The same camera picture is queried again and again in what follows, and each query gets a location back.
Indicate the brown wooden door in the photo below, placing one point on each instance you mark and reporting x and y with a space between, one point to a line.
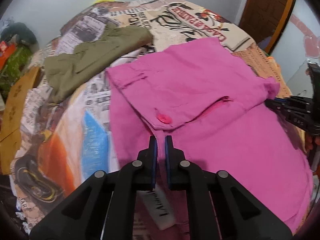
265 20

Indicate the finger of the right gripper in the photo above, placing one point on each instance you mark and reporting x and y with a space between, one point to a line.
277 102
280 109

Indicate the olive green pants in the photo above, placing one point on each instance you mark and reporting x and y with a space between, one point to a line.
66 72

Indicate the person's right hand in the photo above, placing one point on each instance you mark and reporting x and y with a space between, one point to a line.
310 140

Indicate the newspaper print bed cover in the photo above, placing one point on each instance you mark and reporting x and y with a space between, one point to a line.
63 143

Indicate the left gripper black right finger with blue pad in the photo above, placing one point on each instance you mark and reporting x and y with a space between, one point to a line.
219 207

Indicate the white appliance with handle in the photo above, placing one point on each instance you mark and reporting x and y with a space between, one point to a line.
300 83

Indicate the green patterned box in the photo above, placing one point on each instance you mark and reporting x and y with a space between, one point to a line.
13 69

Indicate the orange red box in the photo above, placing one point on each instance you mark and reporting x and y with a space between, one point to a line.
6 51

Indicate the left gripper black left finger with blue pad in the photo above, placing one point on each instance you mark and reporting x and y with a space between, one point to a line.
103 206

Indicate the pink pants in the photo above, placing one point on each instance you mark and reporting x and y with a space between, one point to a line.
212 105

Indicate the pink heart wall decoration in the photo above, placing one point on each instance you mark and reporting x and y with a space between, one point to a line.
310 40

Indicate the yellow pillow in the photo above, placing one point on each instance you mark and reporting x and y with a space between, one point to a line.
103 1

